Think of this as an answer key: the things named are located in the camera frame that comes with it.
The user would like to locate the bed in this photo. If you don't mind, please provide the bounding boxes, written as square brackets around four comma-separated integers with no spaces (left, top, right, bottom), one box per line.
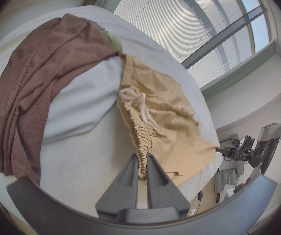
[0,0,223,220]

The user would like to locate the pale grey garment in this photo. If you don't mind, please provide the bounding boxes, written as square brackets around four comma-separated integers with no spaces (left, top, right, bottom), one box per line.
[42,56,124,141]

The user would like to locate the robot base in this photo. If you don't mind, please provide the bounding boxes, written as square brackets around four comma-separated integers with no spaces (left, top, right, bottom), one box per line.
[214,169,261,204]

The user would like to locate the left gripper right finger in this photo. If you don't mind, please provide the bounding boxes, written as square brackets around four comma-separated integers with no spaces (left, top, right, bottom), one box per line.
[145,153,190,217]

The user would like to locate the tan shorts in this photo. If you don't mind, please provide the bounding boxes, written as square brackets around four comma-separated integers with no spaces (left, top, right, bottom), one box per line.
[116,53,220,185]

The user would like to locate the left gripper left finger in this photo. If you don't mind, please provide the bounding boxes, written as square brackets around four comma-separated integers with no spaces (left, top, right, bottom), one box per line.
[95,152,139,218]

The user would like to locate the window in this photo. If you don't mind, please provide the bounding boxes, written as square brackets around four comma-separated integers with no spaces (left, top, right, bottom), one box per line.
[114,0,272,87]

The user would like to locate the green garment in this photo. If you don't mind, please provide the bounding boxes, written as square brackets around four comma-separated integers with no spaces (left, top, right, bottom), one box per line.
[101,31,124,53]

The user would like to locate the brown garment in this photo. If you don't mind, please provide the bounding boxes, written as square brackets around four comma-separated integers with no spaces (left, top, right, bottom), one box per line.
[0,13,119,183]

